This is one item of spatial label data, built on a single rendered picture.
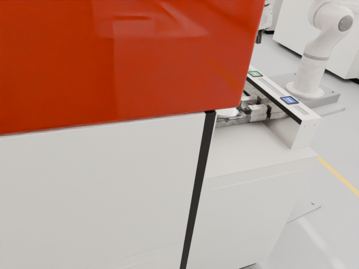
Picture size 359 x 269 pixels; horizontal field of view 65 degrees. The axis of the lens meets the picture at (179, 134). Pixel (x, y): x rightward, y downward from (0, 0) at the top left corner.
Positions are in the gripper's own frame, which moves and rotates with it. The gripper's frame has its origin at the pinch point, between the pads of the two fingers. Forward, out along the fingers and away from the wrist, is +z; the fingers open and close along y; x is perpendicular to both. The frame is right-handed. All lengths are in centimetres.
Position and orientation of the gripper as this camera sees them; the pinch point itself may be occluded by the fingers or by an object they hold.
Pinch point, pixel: (257, 38)
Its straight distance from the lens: 143.1
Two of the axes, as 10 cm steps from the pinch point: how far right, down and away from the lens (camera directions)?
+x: -3.4, -5.8, 7.4
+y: 9.3, -3.0, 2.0
